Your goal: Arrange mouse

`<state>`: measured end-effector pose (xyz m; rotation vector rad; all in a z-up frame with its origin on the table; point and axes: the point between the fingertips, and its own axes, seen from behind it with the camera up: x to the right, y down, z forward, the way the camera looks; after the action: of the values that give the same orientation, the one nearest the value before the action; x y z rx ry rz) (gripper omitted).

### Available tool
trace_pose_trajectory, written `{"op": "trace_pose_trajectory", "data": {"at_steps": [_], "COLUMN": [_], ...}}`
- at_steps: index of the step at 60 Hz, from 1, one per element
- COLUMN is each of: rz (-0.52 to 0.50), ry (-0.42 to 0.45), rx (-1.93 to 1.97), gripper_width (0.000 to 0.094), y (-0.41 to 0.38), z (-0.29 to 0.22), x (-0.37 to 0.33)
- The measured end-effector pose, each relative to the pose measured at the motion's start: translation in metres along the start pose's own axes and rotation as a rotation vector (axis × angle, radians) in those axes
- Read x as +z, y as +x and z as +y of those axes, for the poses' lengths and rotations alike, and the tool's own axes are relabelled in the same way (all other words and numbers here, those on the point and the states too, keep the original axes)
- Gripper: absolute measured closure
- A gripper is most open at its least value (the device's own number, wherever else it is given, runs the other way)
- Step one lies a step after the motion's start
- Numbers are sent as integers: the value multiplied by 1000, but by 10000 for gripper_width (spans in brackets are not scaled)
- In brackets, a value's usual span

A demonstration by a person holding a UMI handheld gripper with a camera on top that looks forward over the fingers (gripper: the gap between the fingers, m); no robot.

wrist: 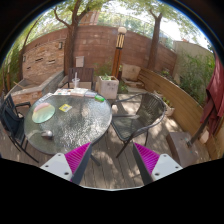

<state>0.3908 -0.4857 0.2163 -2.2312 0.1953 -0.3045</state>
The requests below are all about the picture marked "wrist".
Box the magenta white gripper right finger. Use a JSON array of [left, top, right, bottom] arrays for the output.
[[133, 143, 182, 185]]

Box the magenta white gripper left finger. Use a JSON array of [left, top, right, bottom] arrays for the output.
[[41, 143, 92, 185]]

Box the silver computer mouse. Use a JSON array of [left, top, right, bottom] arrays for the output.
[[41, 130, 53, 139]]

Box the round pastel mouse pad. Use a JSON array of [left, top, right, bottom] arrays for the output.
[[32, 103, 55, 123]]

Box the brown umbrella base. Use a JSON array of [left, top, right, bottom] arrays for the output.
[[166, 132, 210, 168]]

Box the round glass patio table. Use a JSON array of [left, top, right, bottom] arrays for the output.
[[24, 93, 112, 155]]

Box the grey mesh patio chair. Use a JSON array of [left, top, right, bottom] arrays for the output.
[[111, 92, 166, 157]]

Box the yellow sticky note pad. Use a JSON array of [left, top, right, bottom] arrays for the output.
[[59, 104, 72, 112]]

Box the curved wooden bench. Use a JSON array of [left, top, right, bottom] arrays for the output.
[[138, 68, 203, 135]]

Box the green small box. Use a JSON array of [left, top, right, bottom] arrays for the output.
[[95, 95, 105, 102]]

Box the black chair at left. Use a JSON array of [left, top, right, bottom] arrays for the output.
[[0, 95, 36, 161]]

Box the open book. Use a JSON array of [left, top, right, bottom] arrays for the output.
[[53, 88, 88, 96]]

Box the folded red patio umbrella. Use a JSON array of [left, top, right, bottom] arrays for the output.
[[200, 55, 224, 135]]

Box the clear plastic cup with straw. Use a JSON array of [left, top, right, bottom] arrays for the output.
[[72, 72, 80, 88]]

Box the white square planter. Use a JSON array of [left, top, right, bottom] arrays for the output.
[[98, 76, 119, 99]]

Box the dark chair behind table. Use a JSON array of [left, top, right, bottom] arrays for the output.
[[58, 67, 94, 89]]

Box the right tree trunk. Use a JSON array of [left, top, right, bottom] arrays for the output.
[[147, 8, 163, 71]]

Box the tree trunk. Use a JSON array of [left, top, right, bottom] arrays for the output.
[[147, 8, 163, 71], [53, 0, 92, 74]]

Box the left tree trunk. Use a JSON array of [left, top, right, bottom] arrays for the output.
[[53, 0, 92, 74]]

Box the wooden lamp post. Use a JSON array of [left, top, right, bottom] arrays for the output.
[[112, 27, 127, 77]]

